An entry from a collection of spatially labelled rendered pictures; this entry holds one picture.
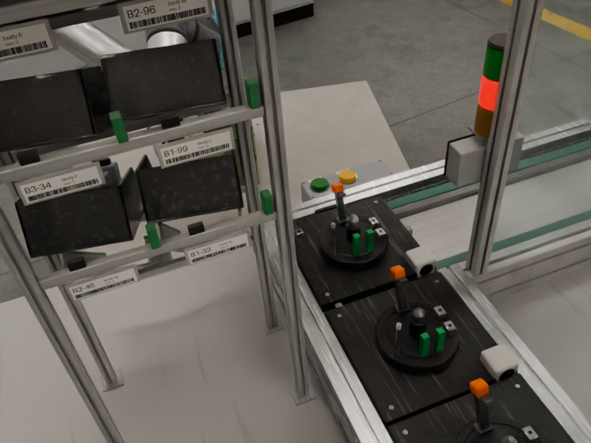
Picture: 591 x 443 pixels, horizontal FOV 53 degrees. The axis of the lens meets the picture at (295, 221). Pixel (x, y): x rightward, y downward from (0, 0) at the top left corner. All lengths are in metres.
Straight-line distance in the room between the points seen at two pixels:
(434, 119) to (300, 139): 1.76
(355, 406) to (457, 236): 0.49
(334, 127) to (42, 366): 0.99
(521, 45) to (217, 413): 0.78
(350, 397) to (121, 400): 0.44
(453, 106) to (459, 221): 2.19
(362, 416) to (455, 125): 2.52
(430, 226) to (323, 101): 0.68
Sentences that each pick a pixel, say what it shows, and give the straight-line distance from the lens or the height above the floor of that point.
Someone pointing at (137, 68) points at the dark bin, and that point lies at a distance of 0.72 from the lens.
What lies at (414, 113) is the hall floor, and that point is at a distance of 3.44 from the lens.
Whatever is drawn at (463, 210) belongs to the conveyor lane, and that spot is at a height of 0.92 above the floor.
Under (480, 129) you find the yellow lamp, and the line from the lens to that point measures 1.01.
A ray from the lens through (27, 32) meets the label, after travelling 0.61.
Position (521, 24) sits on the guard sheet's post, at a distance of 0.90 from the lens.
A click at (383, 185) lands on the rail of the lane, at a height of 0.95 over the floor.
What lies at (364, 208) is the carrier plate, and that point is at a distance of 1.30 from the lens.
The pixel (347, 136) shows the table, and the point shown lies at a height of 0.86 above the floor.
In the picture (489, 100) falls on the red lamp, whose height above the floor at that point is 1.33.
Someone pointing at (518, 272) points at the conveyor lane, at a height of 0.93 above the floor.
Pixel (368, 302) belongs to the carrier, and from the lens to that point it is 1.12.
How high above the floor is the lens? 1.83
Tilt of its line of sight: 42 degrees down
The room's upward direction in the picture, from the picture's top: 5 degrees counter-clockwise
